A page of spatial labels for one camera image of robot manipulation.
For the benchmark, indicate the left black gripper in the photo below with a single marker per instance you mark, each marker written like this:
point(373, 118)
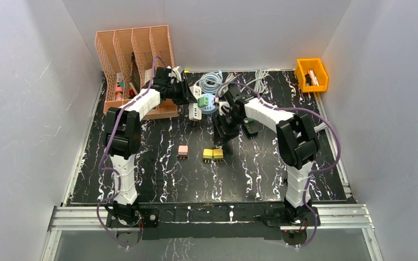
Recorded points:
point(186, 93)

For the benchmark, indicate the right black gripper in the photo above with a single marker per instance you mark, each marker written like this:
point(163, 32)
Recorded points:
point(229, 132)

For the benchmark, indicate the green plug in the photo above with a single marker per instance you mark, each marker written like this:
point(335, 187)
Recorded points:
point(204, 100)

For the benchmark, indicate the white power strip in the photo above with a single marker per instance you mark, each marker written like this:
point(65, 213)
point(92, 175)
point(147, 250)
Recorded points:
point(195, 113)

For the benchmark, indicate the round blue power socket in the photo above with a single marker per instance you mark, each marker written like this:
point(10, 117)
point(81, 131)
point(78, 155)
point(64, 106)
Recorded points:
point(211, 107)

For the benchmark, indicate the yellow plug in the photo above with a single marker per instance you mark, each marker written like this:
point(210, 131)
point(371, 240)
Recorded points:
point(218, 154)
point(207, 155)

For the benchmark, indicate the pink plug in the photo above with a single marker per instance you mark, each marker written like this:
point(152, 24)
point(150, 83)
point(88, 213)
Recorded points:
point(183, 151)

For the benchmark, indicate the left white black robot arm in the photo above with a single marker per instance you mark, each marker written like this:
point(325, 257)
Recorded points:
point(123, 126)

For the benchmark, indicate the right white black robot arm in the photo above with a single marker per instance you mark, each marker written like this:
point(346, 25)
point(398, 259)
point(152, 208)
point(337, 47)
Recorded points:
point(296, 140)

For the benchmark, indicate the black power strip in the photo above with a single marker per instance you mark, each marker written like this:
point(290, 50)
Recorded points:
point(250, 128)

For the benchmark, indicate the pink file organizer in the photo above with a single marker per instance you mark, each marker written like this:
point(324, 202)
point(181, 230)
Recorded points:
point(127, 57)

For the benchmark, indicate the orange storage bin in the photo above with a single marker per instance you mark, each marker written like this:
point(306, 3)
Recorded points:
point(311, 75)

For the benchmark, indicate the aluminium base frame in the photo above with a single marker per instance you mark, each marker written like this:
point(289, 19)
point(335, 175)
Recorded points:
point(327, 215)

